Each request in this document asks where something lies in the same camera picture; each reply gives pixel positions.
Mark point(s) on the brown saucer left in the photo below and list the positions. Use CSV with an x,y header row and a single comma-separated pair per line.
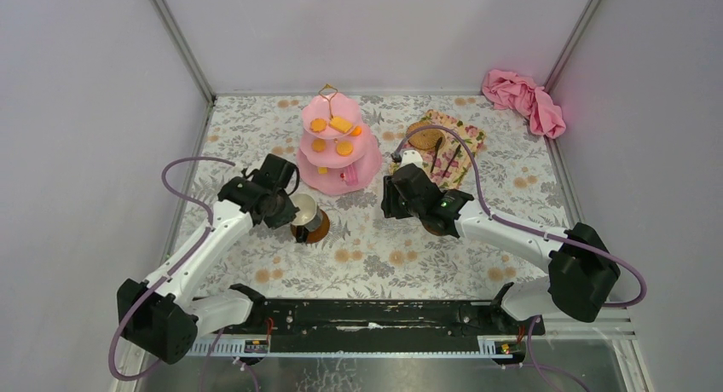
x,y
316,234

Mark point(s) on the pink cake slice toy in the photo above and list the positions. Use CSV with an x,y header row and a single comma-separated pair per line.
x,y
349,177

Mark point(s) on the round woven brown coaster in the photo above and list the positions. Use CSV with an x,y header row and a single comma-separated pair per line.
x,y
424,140

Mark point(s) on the small orange cookie toy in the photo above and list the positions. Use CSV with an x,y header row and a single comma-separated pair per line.
x,y
344,148

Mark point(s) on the round orange cookie toy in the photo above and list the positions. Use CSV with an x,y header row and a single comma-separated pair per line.
x,y
319,145

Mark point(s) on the brown saucer right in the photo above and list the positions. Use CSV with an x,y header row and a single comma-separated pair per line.
x,y
432,230

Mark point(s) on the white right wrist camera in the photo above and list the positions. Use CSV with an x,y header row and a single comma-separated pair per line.
x,y
408,156

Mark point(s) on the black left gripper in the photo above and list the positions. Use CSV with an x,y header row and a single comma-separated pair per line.
x,y
281,210

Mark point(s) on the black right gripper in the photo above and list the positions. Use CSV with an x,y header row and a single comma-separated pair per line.
x,y
389,205

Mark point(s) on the crumpled pink cloth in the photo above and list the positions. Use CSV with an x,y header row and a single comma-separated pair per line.
x,y
511,91

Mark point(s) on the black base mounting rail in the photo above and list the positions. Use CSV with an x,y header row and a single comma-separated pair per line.
x,y
380,327

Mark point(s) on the floral rectangular serving tray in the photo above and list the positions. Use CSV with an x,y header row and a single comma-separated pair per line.
x,y
473,137

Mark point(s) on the brown saucer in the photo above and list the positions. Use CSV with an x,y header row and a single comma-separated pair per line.
x,y
316,234
432,230

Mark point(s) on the cream mug black handle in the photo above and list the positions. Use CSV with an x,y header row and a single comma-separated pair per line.
x,y
308,220

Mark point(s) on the floral tablecloth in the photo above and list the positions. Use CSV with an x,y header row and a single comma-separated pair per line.
x,y
365,255

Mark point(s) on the pink three-tier cake stand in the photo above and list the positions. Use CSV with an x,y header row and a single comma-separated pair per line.
x,y
366,158

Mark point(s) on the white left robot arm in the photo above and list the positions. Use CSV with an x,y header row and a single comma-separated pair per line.
x,y
161,314

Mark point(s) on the orange flower cookie toy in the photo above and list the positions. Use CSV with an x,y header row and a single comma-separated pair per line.
x,y
318,125

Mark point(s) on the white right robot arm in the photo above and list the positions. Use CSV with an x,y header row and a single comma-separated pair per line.
x,y
577,280

